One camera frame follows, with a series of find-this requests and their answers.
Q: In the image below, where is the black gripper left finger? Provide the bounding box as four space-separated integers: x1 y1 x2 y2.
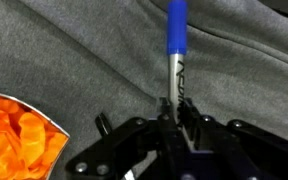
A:
65 97 176 180

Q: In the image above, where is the tray of orange items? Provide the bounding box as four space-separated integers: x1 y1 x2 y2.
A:
0 93 70 180

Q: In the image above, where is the blue capped silver marker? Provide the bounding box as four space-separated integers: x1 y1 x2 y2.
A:
167 0 187 124

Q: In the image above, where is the grey table cloth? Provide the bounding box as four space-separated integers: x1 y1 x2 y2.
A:
0 0 288 180

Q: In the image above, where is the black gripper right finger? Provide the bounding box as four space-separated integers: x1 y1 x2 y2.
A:
180 98 288 180

